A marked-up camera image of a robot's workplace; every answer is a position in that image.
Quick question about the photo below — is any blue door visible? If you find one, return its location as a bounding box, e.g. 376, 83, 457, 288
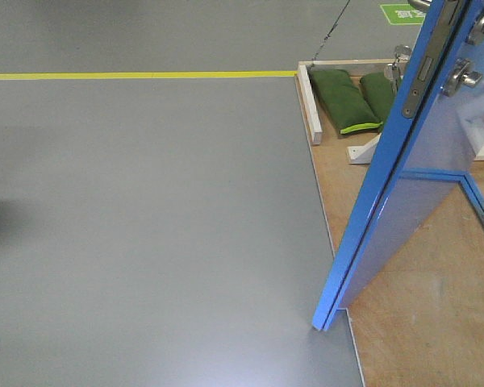
312, 1, 484, 331

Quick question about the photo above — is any metal door latch plate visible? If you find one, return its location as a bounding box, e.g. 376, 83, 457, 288
402, 1, 463, 119

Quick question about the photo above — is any green sandbag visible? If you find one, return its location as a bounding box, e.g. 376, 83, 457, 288
360, 73, 395, 133
309, 69, 383, 135

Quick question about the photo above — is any plywood base platform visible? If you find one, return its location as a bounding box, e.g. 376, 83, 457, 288
294, 60, 484, 387

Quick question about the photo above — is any green floor sign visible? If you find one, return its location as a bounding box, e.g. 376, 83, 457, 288
379, 3, 425, 26

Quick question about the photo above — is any white diagonal brace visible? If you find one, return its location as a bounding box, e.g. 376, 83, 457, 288
348, 110, 484, 169

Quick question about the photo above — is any inner lock thumbturn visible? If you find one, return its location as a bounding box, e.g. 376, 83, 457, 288
442, 58, 483, 97

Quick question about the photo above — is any far white border rail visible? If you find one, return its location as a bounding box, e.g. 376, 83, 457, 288
295, 58, 394, 146

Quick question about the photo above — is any silver door lever handle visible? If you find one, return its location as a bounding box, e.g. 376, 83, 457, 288
407, 0, 432, 13

